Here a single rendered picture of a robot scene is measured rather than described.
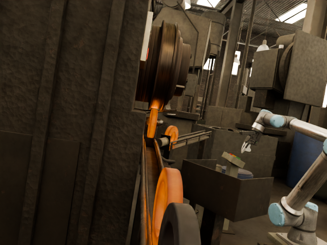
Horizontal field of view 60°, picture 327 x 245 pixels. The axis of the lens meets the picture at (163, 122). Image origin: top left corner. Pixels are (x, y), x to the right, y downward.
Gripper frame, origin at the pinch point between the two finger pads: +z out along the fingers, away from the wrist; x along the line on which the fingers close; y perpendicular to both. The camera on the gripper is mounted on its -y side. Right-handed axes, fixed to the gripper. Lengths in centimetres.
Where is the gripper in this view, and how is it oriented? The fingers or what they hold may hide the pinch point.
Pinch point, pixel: (241, 150)
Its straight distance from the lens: 231.5
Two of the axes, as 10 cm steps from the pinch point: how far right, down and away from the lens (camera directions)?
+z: -4.9, 8.7, 0.2
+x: -0.9, -0.7, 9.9
